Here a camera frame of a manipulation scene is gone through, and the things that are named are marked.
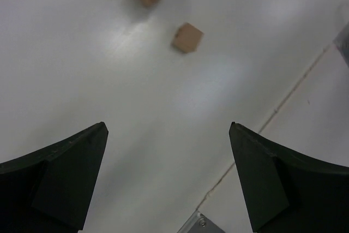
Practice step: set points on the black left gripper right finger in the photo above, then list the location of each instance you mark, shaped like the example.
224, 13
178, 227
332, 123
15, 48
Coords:
287, 191

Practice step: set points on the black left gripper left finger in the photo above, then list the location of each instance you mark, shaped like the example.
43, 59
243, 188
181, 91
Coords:
50, 190

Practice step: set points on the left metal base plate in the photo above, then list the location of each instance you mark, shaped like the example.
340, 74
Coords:
199, 223

